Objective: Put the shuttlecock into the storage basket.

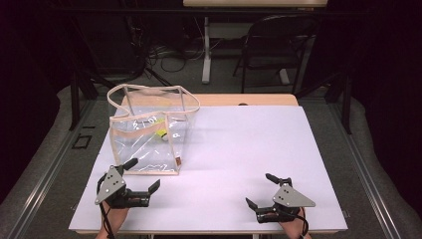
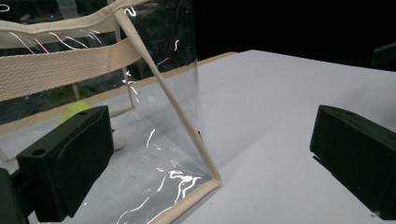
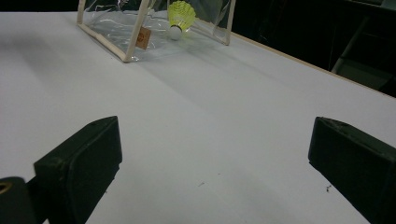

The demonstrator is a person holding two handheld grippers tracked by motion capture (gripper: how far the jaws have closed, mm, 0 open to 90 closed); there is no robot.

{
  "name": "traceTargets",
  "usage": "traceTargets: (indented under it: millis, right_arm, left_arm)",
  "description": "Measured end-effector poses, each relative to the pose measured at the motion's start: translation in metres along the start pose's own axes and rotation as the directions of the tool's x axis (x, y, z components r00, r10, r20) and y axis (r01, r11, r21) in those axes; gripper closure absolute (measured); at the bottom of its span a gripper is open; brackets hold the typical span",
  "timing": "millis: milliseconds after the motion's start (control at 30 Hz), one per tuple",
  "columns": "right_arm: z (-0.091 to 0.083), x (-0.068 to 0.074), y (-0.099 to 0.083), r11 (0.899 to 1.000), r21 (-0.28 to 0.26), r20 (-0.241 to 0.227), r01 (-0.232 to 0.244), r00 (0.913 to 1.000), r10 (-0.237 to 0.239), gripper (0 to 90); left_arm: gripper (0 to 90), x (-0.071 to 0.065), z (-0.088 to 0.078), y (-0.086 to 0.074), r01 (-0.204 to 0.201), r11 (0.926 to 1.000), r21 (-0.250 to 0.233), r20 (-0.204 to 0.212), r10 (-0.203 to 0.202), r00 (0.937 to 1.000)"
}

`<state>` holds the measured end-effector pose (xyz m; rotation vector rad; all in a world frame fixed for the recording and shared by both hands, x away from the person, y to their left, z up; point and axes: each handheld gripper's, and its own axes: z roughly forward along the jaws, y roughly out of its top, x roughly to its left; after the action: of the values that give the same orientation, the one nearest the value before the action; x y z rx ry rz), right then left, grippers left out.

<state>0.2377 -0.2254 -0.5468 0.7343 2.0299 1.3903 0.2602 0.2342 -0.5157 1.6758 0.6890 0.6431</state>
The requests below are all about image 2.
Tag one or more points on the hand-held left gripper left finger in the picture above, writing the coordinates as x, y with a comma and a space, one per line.
68, 155

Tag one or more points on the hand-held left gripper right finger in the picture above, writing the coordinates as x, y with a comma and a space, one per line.
358, 149

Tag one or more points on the clear bag with beige trim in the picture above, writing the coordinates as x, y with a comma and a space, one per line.
46, 70

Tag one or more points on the translucent pale blue container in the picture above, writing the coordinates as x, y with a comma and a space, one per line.
67, 8

